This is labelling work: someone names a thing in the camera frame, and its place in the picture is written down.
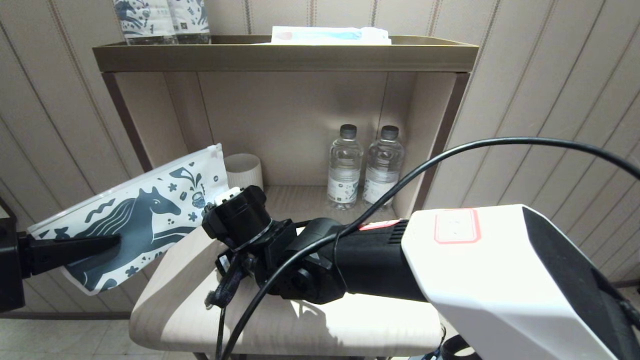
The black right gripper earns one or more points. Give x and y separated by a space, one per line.
226 264

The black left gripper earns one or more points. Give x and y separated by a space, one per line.
11 275

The white horse-print pouch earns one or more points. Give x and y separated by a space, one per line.
135 215

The black braided right arm sleeve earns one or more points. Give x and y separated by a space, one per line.
225 285

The white ribbed mug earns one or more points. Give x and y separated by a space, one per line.
245 170

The clear water bottle dark cap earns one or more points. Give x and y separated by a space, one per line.
382 160
343 170

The beige wooden shelf unit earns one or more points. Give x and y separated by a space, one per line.
280 57

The patterned packages on top shelf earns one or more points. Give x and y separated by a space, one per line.
145 20

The white blue flat package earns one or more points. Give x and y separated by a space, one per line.
325 36

